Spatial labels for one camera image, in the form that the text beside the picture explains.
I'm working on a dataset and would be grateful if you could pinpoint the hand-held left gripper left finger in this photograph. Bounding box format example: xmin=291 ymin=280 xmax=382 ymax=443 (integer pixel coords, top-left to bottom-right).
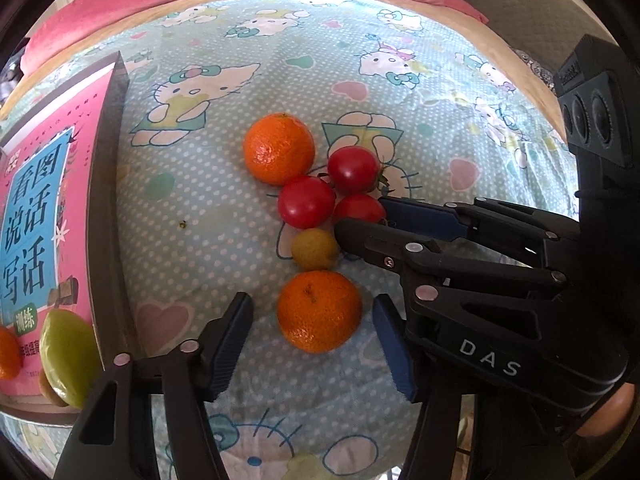
xmin=52 ymin=291 xmax=254 ymax=480

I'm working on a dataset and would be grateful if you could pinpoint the person's right hand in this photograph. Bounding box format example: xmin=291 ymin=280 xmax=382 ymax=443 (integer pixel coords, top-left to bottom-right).
xmin=580 ymin=384 xmax=639 ymax=437

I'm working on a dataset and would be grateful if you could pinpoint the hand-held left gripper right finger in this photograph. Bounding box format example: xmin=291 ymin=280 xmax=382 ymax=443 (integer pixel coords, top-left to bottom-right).
xmin=371 ymin=293 xmax=468 ymax=480

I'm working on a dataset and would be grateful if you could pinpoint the red tomato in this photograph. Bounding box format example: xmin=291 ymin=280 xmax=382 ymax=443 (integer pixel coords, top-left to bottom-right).
xmin=333 ymin=193 xmax=388 ymax=223
xmin=277 ymin=176 xmax=336 ymax=229
xmin=327 ymin=146 xmax=381 ymax=195

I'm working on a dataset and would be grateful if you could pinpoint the orange mandarin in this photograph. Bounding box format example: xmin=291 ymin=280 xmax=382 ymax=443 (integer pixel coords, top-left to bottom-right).
xmin=0 ymin=327 xmax=23 ymax=381
xmin=276 ymin=270 xmax=363 ymax=354
xmin=243 ymin=113 xmax=317 ymax=186

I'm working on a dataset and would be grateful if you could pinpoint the small green apple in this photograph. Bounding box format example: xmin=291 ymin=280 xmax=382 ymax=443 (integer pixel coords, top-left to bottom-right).
xmin=39 ymin=309 xmax=103 ymax=409

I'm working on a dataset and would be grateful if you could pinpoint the pink fleece blanket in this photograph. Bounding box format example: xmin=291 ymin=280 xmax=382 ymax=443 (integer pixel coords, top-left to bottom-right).
xmin=20 ymin=0 xmax=490 ymax=78

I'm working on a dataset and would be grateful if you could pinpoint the cartoon cat printed bedsheet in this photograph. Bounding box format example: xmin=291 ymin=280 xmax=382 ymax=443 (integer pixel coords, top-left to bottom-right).
xmin=0 ymin=0 xmax=586 ymax=480

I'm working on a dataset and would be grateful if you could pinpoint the grey headboard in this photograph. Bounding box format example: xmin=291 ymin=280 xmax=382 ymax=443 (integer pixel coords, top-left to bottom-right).
xmin=450 ymin=0 xmax=601 ymax=86

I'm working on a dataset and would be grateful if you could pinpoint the small brown round fruit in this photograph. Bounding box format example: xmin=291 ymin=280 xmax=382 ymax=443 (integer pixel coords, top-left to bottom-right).
xmin=291 ymin=228 xmax=341 ymax=270
xmin=39 ymin=372 xmax=68 ymax=407

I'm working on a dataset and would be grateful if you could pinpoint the dark patterned cloth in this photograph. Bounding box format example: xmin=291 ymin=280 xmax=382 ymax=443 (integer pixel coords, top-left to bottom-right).
xmin=510 ymin=47 xmax=556 ymax=96

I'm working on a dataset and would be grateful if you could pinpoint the pink and blue book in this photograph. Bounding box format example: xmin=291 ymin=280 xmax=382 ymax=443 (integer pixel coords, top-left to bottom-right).
xmin=0 ymin=67 xmax=118 ymax=396

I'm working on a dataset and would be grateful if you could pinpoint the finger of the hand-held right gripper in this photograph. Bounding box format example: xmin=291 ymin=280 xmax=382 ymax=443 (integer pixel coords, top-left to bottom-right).
xmin=334 ymin=217 xmax=569 ymax=302
xmin=378 ymin=196 xmax=584 ymax=267

